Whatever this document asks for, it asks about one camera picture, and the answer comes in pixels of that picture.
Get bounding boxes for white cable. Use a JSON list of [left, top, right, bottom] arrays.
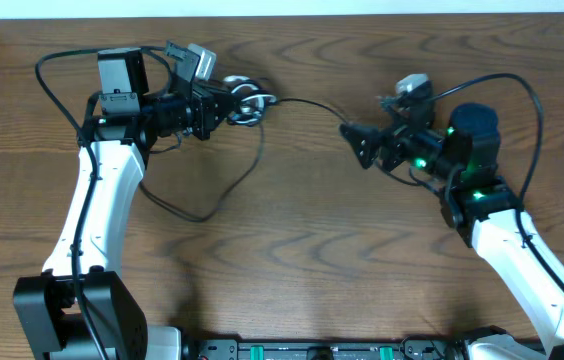
[[222, 74, 268, 124]]

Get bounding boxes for thick black cable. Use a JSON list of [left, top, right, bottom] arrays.
[[224, 79, 278, 127]]

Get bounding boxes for thin black cable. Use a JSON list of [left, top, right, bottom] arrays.
[[139, 77, 353, 224]]

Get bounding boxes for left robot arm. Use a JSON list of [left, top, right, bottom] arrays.
[[13, 43, 271, 359]]

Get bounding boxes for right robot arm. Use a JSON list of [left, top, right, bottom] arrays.
[[339, 96, 564, 359]]

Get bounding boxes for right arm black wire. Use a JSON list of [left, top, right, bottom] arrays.
[[429, 72, 564, 336]]

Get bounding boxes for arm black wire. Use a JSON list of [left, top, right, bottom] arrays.
[[429, 72, 564, 336], [34, 45, 173, 360]]

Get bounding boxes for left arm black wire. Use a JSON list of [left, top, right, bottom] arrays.
[[34, 45, 173, 360]]

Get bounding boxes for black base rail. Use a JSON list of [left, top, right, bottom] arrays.
[[181, 329, 553, 360]]

